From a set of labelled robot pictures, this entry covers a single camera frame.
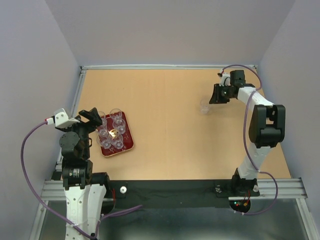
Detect clear glass lone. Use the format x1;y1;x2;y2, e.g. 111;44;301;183
112;119;126;135

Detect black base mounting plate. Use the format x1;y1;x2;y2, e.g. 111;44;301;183
92;178;261;210

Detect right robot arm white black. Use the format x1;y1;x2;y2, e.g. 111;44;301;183
209;69;286;197

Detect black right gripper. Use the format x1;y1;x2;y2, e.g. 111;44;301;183
208;83;234;104

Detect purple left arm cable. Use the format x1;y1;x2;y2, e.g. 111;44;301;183
21;121;143;238

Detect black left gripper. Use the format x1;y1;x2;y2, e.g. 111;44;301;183
55;106;102;157

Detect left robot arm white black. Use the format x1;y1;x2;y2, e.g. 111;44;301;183
55;108;111;240

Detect red tray with gold rim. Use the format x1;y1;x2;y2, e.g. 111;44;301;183
98;112;134;158

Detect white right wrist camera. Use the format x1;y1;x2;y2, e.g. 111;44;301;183
217;72;231;87

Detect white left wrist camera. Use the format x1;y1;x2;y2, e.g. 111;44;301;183
45;108;80;129

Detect clear glass from corner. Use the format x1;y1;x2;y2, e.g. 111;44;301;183
98;111;108;128

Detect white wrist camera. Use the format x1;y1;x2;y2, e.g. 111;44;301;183
45;108;80;129
217;72;231;87

